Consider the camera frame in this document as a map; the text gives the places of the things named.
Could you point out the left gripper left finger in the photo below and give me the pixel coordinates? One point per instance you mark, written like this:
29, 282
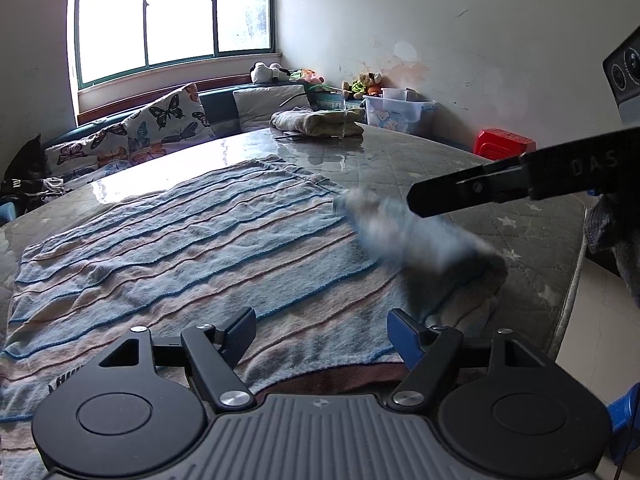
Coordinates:
208, 354

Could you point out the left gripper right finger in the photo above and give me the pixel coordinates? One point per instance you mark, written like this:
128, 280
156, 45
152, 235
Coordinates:
434, 357

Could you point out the blue striped knit garment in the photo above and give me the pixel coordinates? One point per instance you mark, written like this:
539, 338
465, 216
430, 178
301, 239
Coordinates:
320, 266

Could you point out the red plastic stool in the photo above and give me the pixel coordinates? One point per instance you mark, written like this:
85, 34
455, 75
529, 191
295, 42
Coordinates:
498, 144

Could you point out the clear plastic storage box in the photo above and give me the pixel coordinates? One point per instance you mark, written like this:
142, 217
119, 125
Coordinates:
401, 110

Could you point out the butterfly print cushion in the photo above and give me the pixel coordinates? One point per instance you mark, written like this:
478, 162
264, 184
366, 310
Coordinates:
168, 125
72, 159

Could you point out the folded yellow patterned blanket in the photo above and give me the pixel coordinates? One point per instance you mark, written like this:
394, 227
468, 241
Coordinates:
319, 123

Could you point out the grey plain pillow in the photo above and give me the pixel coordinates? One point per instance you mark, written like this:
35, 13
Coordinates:
256, 105

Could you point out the black bag on bench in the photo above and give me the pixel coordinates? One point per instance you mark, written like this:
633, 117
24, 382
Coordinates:
26, 183

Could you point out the brown plush toys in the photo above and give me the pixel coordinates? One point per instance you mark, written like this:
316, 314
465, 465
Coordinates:
366, 84

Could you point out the black white plush toy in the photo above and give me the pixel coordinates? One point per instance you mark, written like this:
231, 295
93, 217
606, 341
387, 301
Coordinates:
262, 73

